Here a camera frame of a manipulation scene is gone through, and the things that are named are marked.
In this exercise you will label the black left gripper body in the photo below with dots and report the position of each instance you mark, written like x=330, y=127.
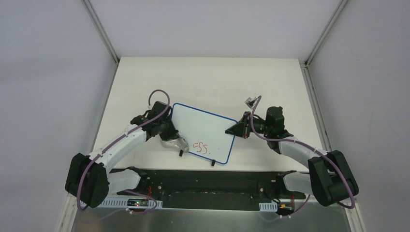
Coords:
x=169, y=132

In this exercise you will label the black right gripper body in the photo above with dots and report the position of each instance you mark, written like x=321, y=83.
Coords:
x=246, y=125

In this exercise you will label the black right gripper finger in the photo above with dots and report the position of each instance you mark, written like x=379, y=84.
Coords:
x=236, y=131
x=243, y=122

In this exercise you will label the grey mesh eraser sponge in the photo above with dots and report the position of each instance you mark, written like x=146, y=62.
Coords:
x=179, y=144

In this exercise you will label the blue framed whiteboard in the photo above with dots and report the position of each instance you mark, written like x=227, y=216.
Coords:
x=204, y=132

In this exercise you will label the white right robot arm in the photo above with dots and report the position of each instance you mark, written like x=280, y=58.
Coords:
x=329, y=178

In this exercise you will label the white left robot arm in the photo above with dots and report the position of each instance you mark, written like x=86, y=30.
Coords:
x=90, y=178

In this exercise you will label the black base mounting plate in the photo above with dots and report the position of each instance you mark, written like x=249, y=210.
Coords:
x=214, y=190

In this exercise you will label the right white cable duct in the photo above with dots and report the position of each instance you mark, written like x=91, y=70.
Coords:
x=268, y=207

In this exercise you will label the white cable duct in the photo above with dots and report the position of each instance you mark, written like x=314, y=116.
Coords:
x=131, y=203
x=268, y=207

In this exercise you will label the left white cable duct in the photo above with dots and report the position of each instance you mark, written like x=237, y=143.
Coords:
x=131, y=203

